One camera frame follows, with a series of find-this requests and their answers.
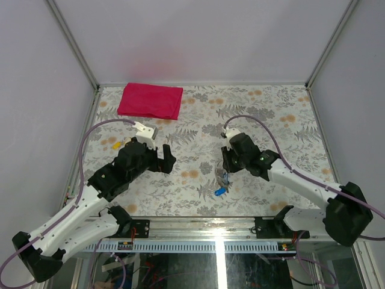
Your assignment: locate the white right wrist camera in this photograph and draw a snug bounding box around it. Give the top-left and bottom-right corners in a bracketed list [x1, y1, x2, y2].
[221, 128, 241, 151]

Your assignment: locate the metal keyring with clips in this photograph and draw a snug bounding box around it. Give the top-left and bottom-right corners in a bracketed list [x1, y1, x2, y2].
[215, 161, 230, 189]

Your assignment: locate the folded pink cloth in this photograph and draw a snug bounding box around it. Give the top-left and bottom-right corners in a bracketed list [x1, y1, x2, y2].
[117, 82, 183, 120]

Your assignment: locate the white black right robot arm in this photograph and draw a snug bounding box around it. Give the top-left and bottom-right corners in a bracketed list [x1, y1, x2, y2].
[221, 129, 373, 246]

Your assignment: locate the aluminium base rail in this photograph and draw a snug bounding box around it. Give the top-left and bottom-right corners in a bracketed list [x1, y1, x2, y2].
[75, 216, 310, 241]

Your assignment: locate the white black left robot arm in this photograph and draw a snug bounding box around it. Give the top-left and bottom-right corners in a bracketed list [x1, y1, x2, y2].
[12, 138, 176, 283]

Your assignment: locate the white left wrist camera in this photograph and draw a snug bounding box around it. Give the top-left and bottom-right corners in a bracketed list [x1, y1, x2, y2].
[133, 122, 158, 151]

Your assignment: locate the white slotted cable duct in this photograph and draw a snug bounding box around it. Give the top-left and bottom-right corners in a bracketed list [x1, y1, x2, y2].
[84, 240, 295, 254]

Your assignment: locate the yellow tagged key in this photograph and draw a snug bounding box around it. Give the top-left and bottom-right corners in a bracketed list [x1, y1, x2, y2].
[112, 142, 121, 149]

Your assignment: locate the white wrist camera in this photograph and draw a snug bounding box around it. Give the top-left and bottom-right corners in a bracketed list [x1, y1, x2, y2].
[133, 122, 158, 151]
[221, 128, 241, 151]

